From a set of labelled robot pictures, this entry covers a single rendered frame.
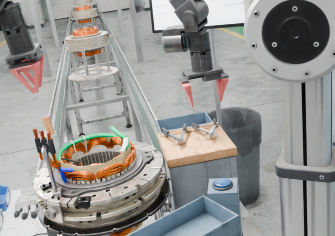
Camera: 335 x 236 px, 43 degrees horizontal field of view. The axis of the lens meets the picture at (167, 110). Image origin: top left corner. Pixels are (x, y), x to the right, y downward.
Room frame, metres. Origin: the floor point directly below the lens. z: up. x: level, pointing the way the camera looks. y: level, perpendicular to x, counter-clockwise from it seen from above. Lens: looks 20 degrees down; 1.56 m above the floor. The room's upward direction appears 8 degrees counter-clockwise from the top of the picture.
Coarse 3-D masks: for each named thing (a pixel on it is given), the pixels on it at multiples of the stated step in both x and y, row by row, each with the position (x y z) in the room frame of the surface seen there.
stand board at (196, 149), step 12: (192, 132) 1.16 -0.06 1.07; (216, 132) 1.14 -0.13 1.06; (168, 144) 1.10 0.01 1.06; (192, 144) 1.08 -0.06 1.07; (204, 144) 1.07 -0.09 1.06; (216, 144) 1.06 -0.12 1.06; (228, 144) 1.05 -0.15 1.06; (168, 156) 1.02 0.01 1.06; (180, 156) 1.01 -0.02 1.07; (192, 156) 1.01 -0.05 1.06; (204, 156) 1.01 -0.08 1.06; (216, 156) 1.02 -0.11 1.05; (228, 156) 1.02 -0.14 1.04
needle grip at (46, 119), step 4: (44, 116) 1.00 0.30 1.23; (48, 116) 1.00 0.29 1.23; (44, 120) 0.99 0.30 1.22; (48, 120) 0.99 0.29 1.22; (44, 124) 0.99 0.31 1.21; (48, 124) 0.99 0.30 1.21; (48, 128) 0.99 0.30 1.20; (52, 128) 1.00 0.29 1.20; (48, 132) 0.99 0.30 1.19; (52, 132) 0.99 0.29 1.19
